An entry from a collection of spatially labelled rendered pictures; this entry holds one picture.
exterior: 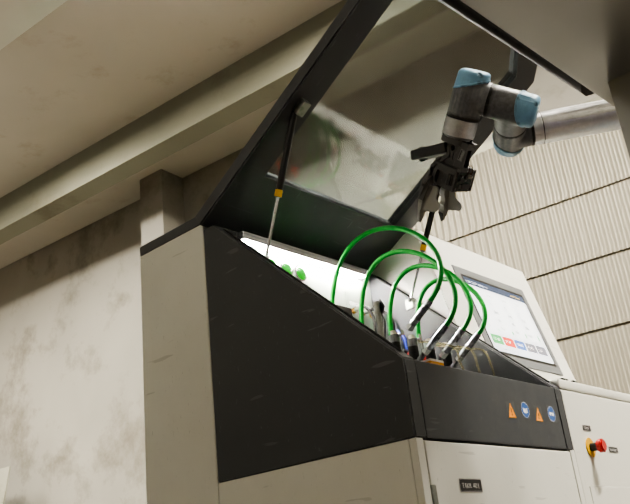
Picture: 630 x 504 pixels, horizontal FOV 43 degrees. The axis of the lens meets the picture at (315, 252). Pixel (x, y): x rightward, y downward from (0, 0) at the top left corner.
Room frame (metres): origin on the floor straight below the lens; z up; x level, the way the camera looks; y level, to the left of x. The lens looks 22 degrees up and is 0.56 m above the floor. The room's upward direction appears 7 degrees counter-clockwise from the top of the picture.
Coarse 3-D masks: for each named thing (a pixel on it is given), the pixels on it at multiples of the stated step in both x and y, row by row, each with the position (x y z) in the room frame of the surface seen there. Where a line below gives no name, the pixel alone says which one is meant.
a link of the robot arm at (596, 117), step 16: (544, 112) 1.63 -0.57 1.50; (560, 112) 1.62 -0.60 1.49; (576, 112) 1.61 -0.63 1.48; (592, 112) 1.61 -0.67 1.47; (608, 112) 1.61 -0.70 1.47; (528, 128) 1.63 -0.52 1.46; (544, 128) 1.63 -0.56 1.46; (560, 128) 1.63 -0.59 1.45; (576, 128) 1.63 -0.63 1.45; (592, 128) 1.63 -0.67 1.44; (608, 128) 1.63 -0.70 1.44; (496, 144) 1.68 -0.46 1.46; (512, 144) 1.65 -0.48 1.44; (528, 144) 1.66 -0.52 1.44
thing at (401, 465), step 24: (336, 456) 1.72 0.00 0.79; (360, 456) 1.68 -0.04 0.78; (384, 456) 1.64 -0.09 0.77; (408, 456) 1.60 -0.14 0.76; (240, 480) 1.91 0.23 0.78; (264, 480) 1.86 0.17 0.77; (288, 480) 1.81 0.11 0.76; (312, 480) 1.76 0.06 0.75; (336, 480) 1.72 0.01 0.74; (360, 480) 1.68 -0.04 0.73; (384, 480) 1.64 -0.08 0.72; (408, 480) 1.61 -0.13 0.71; (576, 480) 2.10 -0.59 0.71
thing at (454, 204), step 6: (444, 192) 1.72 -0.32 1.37; (450, 192) 1.72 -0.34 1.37; (444, 198) 1.74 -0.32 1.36; (450, 198) 1.74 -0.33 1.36; (456, 198) 1.72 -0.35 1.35; (444, 204) 1.75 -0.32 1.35; (450, 204) 1.75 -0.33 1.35; (456, 204) 1.73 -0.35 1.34; (444, 210) 1.76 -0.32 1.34; (456, 210) 1.74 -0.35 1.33; (444, 216) 1.78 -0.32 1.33
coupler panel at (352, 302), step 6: (348, 294) 2.34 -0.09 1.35; (354, 294) 2.36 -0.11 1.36; (348, 300) 2.34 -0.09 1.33; (354, 300) 2.36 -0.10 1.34; (366, 300) 2.41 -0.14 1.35; (348, 306) 2.34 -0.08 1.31; (354, 306) 2.36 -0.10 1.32; (372, 306) 2.43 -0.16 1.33; (354, 312) 2.34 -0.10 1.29; (366, 312) 2.37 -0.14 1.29; (366, 318) 2.40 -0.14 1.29; (366, 324) 2.40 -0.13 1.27; (372, 324) 2.42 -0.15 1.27
